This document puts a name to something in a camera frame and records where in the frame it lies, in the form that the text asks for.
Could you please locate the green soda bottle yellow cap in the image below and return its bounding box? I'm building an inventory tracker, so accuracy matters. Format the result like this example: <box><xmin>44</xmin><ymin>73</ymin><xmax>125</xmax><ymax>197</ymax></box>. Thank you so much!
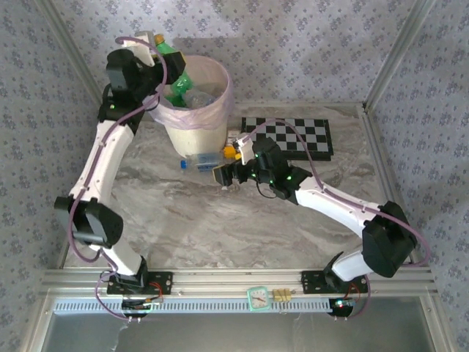
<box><xmin>152</xmin><ymin>33</ymin><xmax>194</xmax><ymax>108</ymax></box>

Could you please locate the bluish clear bottle white cap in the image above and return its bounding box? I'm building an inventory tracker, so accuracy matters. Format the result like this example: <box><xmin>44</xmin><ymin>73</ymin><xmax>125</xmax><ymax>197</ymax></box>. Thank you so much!
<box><xmin>185</xmin><ymin>87</ymin><xmax>219</xmax><ymax>110</ymax></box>

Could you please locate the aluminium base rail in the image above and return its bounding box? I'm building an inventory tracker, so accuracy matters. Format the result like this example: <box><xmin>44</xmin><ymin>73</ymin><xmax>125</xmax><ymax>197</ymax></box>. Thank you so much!
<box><xmin>40</xmin><ymin>267</ymin><xmax>439</xmax><ymax>298</ymax></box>

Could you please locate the clear bottle blue label blue cap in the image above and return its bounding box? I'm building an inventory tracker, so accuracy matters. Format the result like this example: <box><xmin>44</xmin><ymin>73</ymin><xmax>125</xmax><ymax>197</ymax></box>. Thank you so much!
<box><xmin>179</xmin><ymin>152</ymin><xmax>225</xmax><ymax>173</ymax></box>

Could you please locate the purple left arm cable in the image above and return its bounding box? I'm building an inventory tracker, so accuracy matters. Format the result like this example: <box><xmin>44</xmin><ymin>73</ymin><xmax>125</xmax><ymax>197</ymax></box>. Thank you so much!
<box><xmin>67</xmin><ymin>36</ymin><xmax>169</xmax><ymax>323</ymax></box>

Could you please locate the black white checkerboard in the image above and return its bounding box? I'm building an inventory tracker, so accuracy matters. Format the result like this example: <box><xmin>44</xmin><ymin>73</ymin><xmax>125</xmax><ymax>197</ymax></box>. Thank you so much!
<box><xmin>240</xmin><ymin>116</ymin><xmax>335</xmax><ymax>162</ymax></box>

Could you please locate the grey slotted cable duct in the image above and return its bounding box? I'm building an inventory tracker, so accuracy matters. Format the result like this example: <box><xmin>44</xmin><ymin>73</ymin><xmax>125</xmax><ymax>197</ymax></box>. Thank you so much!
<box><xmin>53</xmin><ymin>297</ymin><xmax>336</xmax><ymax>315</ymax></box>

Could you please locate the pink plastic bin liner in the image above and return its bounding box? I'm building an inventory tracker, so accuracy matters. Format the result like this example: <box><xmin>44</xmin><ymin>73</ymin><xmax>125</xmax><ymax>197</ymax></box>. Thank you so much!
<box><xmin>148</xmin><ymin>54</ymin><xmax>235</xmax><ymax>130</ymax></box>

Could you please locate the white waste bin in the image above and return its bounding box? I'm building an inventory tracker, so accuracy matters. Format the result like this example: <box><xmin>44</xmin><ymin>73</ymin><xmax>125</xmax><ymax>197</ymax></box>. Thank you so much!
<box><xmin>148</xmin><ymin>54</ymin><xmax>235</xmax><ymax>157</ymax></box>

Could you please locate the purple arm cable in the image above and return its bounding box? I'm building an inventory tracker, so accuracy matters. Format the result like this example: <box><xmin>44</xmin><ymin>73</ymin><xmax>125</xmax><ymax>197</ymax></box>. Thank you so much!
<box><xmin>67</xmin><ymin>36</ymin><xmax>169</xmax><ymax>323</ymax></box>
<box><xmin>247</xmin><ymin>119</ymin><xmax>430</xmax><ymax>322</ymax></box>

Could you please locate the small electronics board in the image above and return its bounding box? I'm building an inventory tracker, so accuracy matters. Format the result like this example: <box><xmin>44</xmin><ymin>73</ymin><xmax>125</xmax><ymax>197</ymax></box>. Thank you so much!
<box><xmin>328</xmin><ymin>297</ymin><xmax>356</xmax><ymax>318</ymax></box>
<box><xmin>120</xmin><ymin>296</ymin><xmax>164</xmax><ymax>318</ymax></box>

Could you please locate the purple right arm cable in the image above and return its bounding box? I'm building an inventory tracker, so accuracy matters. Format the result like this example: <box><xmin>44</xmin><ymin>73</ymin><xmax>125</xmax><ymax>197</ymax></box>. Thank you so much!
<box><xmin>247</xmin><ymin>119</ymin><xmax>430</xmax><ymax>322</ymax></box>

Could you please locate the small mint green clock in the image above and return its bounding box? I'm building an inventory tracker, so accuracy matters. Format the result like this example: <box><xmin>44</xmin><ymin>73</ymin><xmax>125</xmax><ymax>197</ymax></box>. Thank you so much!
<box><xmin>245</xmin><ymin>285</ymin><xmax>270</xmax><ymax>312</ymax></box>

